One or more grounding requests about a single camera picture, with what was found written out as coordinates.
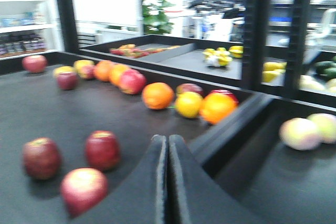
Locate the dark red apple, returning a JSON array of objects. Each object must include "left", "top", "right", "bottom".
[
  {"left": 85, "top": 130, "right": 121, "bottom": 171},
  {"left": 60, "top": 168, "right": 108, "bottom": 218},
  {"left": 22, "top": 137, "right": 62, "bottom": 180}
]

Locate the red green apple rear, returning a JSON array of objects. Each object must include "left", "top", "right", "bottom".
[{"left": 176, "top": 83, "right": 203, "bottom": 96}]

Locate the pale peach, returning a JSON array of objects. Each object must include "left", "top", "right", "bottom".
[
  {"left": 279, "top": 118, "right": 322, "bottom": 151},
  {"left": 307, "top": 113, "right": 335, "bottom": 144}
]

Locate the white garlic bulb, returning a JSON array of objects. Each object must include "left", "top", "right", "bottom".
[{"left": 204, "top": 56, "right": 220, "bottom": 67}]

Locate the white store shelving unit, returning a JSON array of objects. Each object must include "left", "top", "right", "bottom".
[{"left": 1, "top": 0, "right": 64, "bottom": 58}]

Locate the dark red apple lower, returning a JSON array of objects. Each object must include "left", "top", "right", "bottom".
[{"left": 60, "top": 168, "right": 108, "bottom": 218}]

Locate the orange fruit right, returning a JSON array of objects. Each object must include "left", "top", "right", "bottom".
[{"left": 200, "top": 93, "right": 238, "bottom": 124}]

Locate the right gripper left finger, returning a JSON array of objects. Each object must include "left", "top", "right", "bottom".
[{"left": 71, "top": 135, "right": 168, "bottom": 223}]

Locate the bright red apple left tray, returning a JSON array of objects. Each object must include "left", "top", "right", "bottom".
[{"left": 119, "top": 69, "right": 146, "bottom": 95}]

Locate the pale peach rear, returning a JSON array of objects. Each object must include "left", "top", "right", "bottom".
[{"left": 307, "top": 113, "right": 335, "bottom": 144}]

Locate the black wooden display stand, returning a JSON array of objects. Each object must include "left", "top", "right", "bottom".
[{"left": 1, "top": 36, "right": 335, "bottom": 223}]

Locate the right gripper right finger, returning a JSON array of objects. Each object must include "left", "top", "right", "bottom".
[{"left": 168, "top": 134, "right": 265, "bottom": 223}]

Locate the pale peach front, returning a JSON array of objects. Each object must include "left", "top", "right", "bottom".
[{"left": 279, "top": 118, "right": 322, "bottom": 151}]

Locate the yellow round fruit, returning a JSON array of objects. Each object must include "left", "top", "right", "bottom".
[{"left": 175, "top": 91, "right": 203, "bottom": 119}]

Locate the dark red apple upper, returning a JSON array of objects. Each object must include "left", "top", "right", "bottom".
[{"left": 85, "top": 130, "right": 121, "bottom": 171}]

